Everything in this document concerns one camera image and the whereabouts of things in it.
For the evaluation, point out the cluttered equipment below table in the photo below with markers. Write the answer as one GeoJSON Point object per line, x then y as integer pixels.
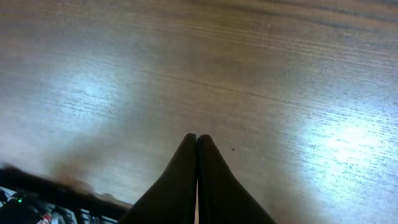
{"type": "Point", "coordinates": [20, 208]}

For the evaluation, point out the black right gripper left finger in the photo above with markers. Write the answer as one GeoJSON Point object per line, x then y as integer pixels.
{"type": "Point", "coordinates": [172, 198]}

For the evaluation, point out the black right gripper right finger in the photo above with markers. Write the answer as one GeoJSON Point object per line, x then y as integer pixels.
{"type": "Point", "coordinates": [221, 198]}

